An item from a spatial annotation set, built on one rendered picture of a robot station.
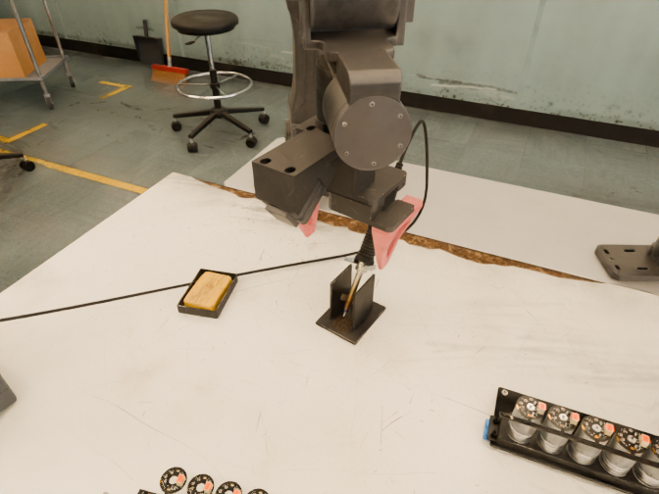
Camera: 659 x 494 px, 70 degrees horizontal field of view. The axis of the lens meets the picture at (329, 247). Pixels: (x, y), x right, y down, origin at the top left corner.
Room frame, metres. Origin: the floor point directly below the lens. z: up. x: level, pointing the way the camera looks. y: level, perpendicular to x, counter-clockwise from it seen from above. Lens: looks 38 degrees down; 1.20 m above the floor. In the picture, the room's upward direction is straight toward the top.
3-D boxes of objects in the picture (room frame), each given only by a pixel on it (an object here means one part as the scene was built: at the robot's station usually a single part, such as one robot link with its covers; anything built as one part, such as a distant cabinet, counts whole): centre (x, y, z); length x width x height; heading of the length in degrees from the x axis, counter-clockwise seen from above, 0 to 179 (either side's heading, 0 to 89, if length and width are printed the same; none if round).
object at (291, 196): (0.36, 0.02, 0.99); 0.11 x 0.07 x 0.06; 145
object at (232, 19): (2.59, 0.63, 0.62); 0.34 x 0.34 x 0.02
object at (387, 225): (0.39, -0.05, 0.92); 0.07 x 0.07 x 0.09; 55
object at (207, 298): (0.46, 0.16, 0.76); 0.07 x 0.05 x 0.02; 168
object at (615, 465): (0.22, -0.26, 0.79); 0.02 x 0.02 x 0.05
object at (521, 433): (0.25, -0.19, 0.79); 0.02 x 0.02 x 0.05
